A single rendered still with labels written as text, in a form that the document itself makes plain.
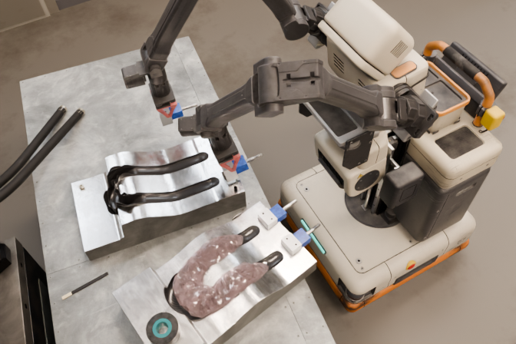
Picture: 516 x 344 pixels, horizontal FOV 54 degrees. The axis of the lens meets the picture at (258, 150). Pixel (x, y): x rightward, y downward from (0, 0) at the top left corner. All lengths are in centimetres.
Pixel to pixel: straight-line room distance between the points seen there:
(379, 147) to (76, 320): 104
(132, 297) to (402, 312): 133
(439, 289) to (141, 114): 150
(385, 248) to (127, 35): 226
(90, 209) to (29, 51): 221
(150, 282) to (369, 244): 106
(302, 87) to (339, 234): 129
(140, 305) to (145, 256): 22
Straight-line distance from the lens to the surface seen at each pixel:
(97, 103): 200
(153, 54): 145
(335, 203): 225
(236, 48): 335
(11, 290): 168
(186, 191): 157
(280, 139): 280
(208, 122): 125
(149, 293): 140
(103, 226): 159
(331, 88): 100
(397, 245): 219
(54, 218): 173
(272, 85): 97
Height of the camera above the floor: 217
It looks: 52 degrees down
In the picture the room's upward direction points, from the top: 3 degrees counter-clockwise
